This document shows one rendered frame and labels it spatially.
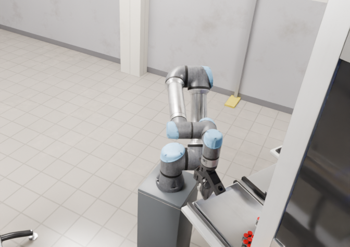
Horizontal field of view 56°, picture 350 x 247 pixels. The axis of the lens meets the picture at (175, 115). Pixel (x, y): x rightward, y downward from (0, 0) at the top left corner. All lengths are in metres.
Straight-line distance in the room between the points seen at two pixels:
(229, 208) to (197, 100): 0.55
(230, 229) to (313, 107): 0.84
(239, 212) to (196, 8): 2.92
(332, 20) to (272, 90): 3.37
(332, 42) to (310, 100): 0.14
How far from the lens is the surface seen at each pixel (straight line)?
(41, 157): 3.28
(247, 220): 1.58
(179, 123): 1.42
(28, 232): 2.60
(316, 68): 0.81
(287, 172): 0.95
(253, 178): 1.78
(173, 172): 1.68
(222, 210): 1.59
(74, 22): 5.21
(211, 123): 1.44
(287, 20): 3.82
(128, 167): 3.05
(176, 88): 1.59
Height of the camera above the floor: 2.05
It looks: 33 degrees down
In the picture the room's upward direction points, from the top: 5 degrees clockwise
